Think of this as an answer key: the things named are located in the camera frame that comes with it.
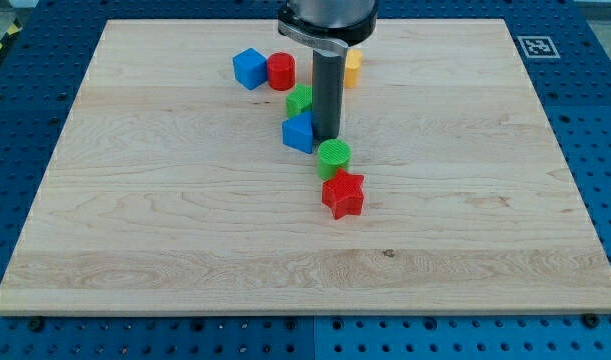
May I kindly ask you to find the red star block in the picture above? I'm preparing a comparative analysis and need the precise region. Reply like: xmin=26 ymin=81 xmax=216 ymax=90
xmin=321 ymin=168 xmax=364 ymax=220

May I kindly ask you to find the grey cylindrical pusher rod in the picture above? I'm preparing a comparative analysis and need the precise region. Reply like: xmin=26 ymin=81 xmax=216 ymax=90
xmin=312 ymin=49 xmax=345 ymax=142

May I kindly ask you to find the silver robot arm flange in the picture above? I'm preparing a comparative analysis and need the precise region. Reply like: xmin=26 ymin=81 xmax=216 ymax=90
xmin=277 ymin=0 xmax=379 ymax=57

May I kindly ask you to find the green star block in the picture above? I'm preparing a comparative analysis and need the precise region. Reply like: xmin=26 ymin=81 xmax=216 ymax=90
xmin=285 ymin=83 xmax=312 ymax=118

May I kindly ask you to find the green cylinder block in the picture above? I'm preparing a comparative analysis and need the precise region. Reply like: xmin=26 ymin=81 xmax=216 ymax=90
xmin=317 ymin=139 xmax=351 ymax=181

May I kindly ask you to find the blue triangular block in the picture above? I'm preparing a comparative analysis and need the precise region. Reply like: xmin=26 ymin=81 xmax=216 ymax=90
xmin=282 ymin=111 xmax=313 ymax=154

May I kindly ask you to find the red cylinder block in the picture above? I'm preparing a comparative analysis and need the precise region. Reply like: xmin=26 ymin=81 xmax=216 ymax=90
xmin=266 ymin=52 xmax=296 ymax=91

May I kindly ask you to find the blue cube block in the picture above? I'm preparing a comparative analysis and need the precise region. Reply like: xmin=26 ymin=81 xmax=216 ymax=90
xmin=232 ymin=48 xmax=268 ymax=90

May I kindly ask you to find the yellow cylinder block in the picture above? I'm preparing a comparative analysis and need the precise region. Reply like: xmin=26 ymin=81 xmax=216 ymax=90
xmin=344 ymin=49 xmax=363 ymax=88

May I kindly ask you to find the wooden board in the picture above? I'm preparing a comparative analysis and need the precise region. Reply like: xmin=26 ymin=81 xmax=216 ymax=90
xmin=0 ymin=19 xmax=611 ymax=317

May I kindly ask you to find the white fiducial marker tag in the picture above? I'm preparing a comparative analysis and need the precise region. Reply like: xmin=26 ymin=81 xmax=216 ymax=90
xmin=517 ymin=35 xmax=560 ymax=59

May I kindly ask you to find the yellow black hazard tape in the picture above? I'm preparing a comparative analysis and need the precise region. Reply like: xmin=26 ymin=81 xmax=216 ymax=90
xmin=0 ymin=18 xmax=23 ymax=66

